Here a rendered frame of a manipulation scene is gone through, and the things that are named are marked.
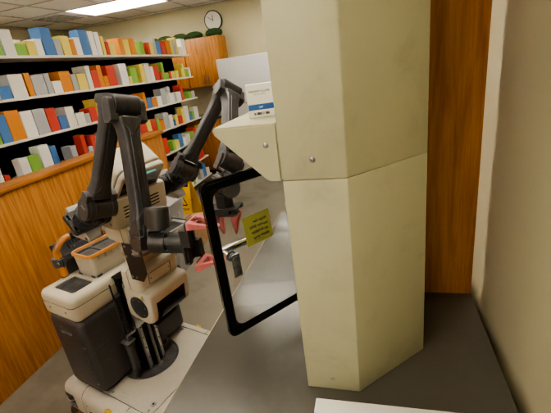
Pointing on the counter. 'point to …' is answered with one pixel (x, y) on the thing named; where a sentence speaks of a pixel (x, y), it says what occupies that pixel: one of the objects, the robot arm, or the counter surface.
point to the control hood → (253, 143)
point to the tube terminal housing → (353, 177)
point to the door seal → (222, 256)
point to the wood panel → (454, 139)
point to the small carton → (260, 99)
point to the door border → (222, 251)
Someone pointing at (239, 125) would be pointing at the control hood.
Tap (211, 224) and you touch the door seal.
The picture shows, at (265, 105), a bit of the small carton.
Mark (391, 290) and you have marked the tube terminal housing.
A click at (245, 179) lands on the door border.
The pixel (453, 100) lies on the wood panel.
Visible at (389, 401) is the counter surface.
